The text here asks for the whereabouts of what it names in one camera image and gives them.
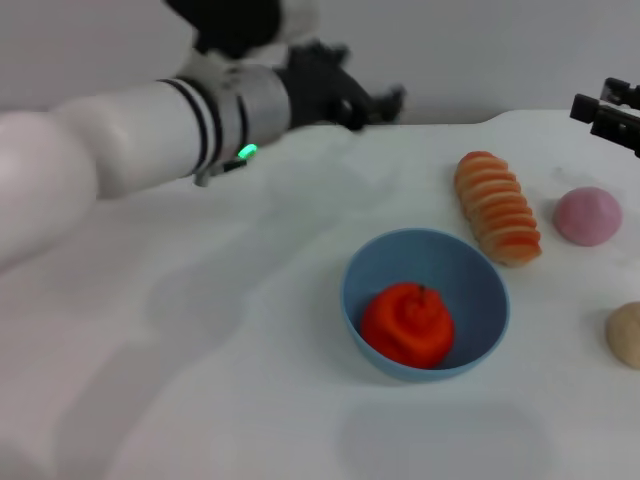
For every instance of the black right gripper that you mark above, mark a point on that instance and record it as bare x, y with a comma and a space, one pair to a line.
620, 127

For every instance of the orange striped bread roll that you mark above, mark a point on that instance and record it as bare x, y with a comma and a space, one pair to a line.
500, 210

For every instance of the beige round bun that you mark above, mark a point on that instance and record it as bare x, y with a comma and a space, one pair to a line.
627, 340

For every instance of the pink round bun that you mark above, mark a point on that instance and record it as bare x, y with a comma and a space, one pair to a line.
587, 217

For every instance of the blue bowl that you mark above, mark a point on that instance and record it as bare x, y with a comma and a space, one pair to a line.
480, 310

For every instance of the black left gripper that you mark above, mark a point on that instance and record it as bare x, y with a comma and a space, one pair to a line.
320, 95

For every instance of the orange toy fruit with stem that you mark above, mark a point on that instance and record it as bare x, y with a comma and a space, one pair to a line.
405, 325

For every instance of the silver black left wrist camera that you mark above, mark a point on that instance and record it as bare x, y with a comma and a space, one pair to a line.
235, 25

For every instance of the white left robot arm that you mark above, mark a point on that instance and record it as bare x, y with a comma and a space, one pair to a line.
100, 150

